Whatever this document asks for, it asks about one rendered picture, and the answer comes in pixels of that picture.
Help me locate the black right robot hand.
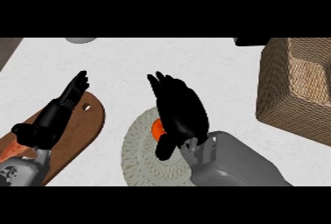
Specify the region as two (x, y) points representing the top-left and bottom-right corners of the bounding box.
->
(146, 70), (211, 162)

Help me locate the orange squash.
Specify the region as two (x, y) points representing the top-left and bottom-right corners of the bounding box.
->
(151, 117), (168, 140)

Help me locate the brown-grey flat panel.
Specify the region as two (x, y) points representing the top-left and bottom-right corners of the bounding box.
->
(0, 37), (25, 73)

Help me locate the brown wooden cutting board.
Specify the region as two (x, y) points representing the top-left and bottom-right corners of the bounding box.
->
(0, 90), (108, 187)

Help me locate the black block object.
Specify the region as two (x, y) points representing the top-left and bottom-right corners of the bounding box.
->
(232, 37), (272, 47)

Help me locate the brown wicker basket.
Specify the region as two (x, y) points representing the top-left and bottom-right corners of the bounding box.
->
(254, 37), (331, 147)

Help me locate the grey rounded object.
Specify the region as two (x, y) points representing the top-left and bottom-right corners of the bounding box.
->
(63, 37), (99, 45)

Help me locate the orange speckled vegetable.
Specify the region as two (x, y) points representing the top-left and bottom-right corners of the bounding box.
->
(0, 139), (35, 164)

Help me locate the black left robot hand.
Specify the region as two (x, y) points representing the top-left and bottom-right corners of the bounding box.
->
(10, 69), (91, 151)

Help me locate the round pale woven placemat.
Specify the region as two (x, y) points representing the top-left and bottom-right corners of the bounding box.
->
(120, 106), (199, 187)

